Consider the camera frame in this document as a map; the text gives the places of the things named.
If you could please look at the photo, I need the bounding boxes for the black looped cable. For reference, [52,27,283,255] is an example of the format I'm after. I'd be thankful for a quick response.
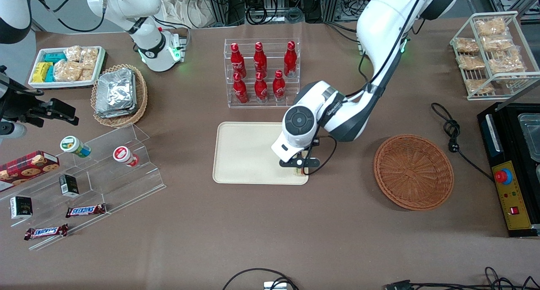
[222,268,300,290]

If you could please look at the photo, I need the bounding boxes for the small black box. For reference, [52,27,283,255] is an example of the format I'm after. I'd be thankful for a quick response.
[59,174,80,198]
[10,196,33,220]

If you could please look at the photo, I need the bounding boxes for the white wire rack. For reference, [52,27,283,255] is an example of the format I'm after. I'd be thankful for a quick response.
[449,11,540,101]

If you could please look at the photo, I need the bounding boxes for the clear acrylic bottle rack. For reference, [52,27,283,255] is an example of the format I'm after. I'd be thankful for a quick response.
[224,38,300,109]

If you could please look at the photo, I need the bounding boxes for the red tartan cookie box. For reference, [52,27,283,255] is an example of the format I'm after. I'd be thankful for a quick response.
[0,150,60,193]

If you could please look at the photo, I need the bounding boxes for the rice cracker snack bag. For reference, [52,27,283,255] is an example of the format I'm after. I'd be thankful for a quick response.
[481,35,513,52]
[456,38,481,54]
[489,49,526,74]
[458,55,486,71]
[475,18,507,37]
[464,78,494,95]

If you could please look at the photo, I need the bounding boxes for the aluminium frame post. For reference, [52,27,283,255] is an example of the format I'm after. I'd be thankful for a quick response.
[205,0,231,27]
[322,0,343,23]

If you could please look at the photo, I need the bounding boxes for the snickers chocolate bar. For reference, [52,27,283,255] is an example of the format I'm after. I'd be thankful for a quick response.
[65,203,108,219]
[24,224,69,241]

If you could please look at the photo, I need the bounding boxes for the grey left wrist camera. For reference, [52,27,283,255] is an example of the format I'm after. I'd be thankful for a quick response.
[279,156,321,169]

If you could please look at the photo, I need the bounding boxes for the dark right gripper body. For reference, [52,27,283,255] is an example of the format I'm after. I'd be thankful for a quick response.
[0,65,31,122]

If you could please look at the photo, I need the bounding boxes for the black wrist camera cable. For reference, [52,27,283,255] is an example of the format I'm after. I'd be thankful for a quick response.
[308,0,435,176]

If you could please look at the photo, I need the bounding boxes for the coiled black background cables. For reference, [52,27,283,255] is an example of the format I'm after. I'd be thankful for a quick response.
[246,5,305,26]

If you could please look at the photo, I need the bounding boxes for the round brown wicker basket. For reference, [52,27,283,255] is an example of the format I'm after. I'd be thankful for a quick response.
[373,134,455,211]

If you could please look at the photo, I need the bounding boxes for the green lid yogurt cup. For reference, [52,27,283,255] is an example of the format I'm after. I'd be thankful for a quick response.
[59,136,92,158]

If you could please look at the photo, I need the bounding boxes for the stack of foil containers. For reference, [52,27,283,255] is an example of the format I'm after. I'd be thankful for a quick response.
[94,68,138,119]

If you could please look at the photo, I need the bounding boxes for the black power cable with plug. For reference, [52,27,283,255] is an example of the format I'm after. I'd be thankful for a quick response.
[430,103,497,183]

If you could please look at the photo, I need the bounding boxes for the black tangled cables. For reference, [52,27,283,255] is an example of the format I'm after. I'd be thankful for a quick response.
[409,266,540,290]

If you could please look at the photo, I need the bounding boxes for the clear acrylic stepped shelf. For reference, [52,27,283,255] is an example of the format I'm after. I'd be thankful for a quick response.
[0,123,167,251]

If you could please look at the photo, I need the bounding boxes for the black machine yellow panel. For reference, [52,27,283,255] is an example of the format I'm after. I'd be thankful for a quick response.
[477,77,540,239]

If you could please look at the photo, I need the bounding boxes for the white rectangular snack tray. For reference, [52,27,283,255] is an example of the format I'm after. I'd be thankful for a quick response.
[28,46,106,89]

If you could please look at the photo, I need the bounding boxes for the clear container in machine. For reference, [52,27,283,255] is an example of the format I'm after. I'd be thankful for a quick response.
[518,113,540,163]

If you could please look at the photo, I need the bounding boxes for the red lid yogurt cup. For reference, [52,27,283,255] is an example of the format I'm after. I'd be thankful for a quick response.
[113,146,140,168]

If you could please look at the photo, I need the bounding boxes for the yellow snack pack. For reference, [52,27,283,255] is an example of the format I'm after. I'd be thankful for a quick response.
[32,62,54,83]

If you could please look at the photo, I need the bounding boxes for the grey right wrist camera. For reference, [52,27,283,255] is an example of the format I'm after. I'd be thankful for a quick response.
[0,121,27,140]

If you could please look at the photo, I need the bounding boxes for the oval light wicker basket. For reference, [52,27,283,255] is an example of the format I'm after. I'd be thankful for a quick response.
[91,64,148,128]

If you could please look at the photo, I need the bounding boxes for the beige plastic tray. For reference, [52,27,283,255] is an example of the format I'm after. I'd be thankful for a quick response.
[212,122,309,185]

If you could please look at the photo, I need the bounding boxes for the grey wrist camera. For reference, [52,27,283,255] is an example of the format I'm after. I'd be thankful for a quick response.
[279,156,321,169]
[0,121,27,140]

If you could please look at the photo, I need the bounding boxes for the red cola bottle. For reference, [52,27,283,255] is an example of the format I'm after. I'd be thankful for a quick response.
[283,41,298,78]
[254,42,268,78]
[254,72,269,104]
[272,70,286,103]
[233,73,249,105]
[230,43,247,79]

